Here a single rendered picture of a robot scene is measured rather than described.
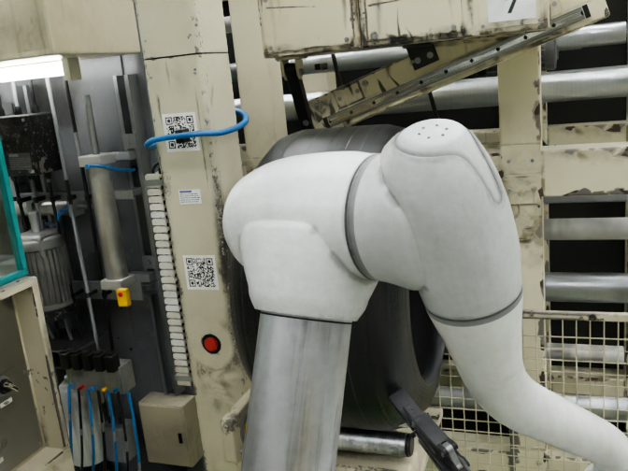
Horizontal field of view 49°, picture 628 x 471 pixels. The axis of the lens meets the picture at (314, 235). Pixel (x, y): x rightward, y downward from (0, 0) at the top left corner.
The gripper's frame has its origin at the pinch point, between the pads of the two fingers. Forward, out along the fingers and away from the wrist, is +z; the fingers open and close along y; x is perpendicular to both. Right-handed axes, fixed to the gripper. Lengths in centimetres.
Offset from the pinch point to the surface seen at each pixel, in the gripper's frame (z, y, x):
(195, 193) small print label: 54, -21, -11
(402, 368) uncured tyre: 3.9, -5.1, 2.5
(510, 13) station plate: 41, -33, 58
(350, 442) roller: 10.7, 16.5, -9.2
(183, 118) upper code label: 60, -34, -6
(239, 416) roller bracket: 27.5, 13.5, -25.2
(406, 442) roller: 4.1, 16.1, -0.7
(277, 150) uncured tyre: 42, -30, 5
